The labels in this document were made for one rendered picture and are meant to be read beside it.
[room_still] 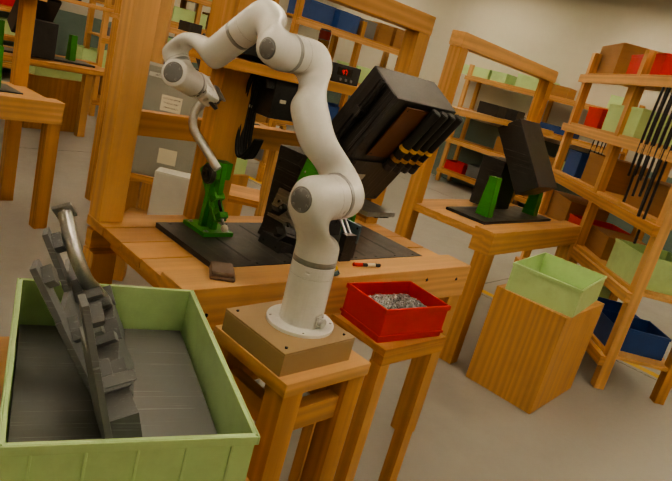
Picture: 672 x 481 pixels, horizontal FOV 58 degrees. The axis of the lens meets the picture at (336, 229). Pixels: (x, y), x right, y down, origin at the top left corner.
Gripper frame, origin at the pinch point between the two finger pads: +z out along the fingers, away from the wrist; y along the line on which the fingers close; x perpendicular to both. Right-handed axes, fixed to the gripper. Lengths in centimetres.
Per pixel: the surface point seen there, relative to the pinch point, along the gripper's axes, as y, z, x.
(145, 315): -63, -54, 29
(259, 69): 4.6, 12.3, -16.8
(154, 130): 3.8, 9.2, 28.1
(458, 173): 13, 954, -119
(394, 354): -106, -1, -15
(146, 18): 27.7, -15.9, 4.5
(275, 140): -9, 56, -2
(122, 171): -8.3, -4.1, 40.4
